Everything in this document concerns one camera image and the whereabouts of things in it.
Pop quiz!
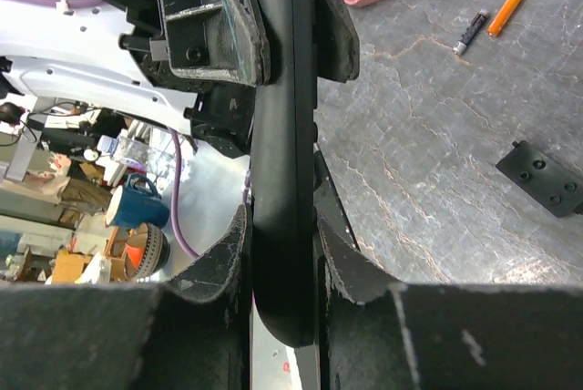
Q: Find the black battery cover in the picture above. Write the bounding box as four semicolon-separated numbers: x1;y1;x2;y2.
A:
496;140;582;218

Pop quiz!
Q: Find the black remote control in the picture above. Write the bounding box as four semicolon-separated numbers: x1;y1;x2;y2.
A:
251;0;317;347

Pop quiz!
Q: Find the orange battery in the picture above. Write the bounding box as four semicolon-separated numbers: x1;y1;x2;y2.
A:
486;0;522;37

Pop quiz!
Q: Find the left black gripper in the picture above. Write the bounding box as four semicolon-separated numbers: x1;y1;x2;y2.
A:
129;0;360;159

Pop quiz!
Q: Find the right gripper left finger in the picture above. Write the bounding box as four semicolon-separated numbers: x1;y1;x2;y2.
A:
1;205;251;389

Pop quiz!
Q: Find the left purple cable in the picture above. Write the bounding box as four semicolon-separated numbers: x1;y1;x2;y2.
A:
0;0;201;260

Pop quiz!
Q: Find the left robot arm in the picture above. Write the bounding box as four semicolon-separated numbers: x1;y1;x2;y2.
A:
1;0;360;158

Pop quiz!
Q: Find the black silver battery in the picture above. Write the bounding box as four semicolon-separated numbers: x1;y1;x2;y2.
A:
452;9;490;56

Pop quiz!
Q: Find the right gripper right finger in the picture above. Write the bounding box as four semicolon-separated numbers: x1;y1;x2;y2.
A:
314;152;582;389

